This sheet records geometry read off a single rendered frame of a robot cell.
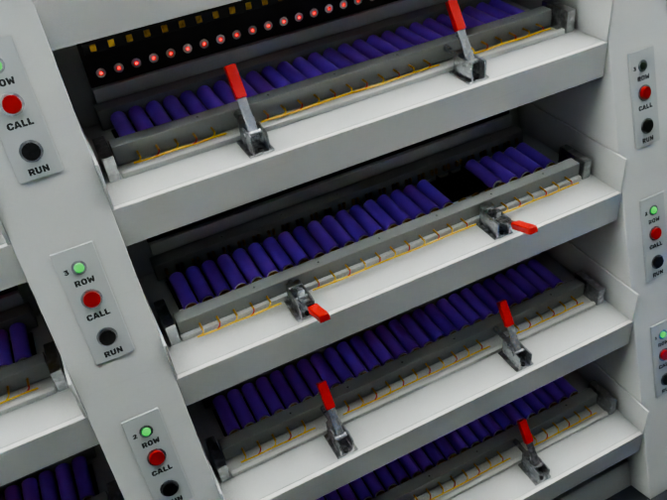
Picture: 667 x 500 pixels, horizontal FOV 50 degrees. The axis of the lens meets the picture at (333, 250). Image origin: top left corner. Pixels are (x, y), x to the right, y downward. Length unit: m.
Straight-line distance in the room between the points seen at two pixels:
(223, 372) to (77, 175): 0.26
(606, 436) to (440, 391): 0.32
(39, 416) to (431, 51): 0.59
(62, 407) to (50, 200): 0.22
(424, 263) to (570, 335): 0.28
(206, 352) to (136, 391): 0.08
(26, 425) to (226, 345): 0.22
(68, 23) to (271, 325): 0.37
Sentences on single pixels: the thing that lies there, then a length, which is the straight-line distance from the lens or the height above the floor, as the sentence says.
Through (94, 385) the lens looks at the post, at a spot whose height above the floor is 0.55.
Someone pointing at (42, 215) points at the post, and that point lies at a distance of 0.71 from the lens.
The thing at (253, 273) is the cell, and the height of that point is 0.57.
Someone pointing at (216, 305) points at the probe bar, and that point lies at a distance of 0.81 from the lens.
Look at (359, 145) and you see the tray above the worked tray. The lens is 0.78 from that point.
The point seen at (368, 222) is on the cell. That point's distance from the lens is 0.90.
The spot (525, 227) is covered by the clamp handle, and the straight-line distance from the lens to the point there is 0.85.
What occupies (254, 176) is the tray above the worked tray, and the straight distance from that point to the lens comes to 0.74.
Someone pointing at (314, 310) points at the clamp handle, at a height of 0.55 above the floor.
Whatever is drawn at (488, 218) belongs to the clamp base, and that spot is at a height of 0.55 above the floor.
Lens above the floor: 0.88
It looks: 22 degrees down
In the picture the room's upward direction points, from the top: 15 degrees counter-clockwise
